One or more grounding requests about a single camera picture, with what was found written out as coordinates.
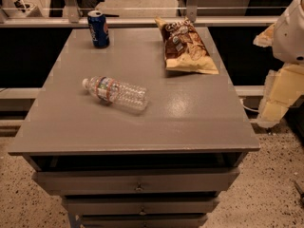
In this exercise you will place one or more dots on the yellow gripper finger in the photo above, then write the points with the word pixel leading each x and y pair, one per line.
pixel 281 90
pixel 265 38

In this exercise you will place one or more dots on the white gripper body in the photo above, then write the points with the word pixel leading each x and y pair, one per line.
pixel 291 37

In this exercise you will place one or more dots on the clear plastic water bottle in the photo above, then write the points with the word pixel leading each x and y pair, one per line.
pixel 112 91

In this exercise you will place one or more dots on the brown chips bag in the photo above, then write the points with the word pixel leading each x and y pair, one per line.
pixel 183 48

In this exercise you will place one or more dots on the blue Pepsi soda can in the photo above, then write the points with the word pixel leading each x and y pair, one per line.
pixel 98 29

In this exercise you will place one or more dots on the middle grey drawer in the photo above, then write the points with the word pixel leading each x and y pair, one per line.
pixel 141 206

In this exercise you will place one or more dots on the grey drawer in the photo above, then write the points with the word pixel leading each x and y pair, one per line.
pixel 136 181
pixel 141 206
pixel 168 221

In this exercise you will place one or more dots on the top grey drawer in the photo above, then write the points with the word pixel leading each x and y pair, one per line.
pixel 136 181

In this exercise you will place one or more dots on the grey drawer cabinet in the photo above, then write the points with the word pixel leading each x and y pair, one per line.
pixel 191 120

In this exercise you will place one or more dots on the bottom grey drawer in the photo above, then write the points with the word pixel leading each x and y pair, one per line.
pixel 168 221

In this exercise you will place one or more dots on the metal railing frame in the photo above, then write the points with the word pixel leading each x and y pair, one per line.
pixel 11 17

